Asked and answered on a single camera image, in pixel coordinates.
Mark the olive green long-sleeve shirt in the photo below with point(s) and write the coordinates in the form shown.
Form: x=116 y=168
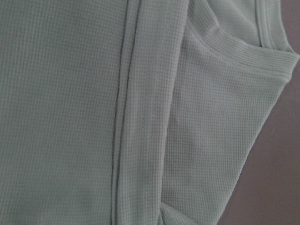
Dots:
x=133 y=112

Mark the brown paper table cover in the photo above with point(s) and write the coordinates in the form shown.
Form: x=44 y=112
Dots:
x=268 y=189

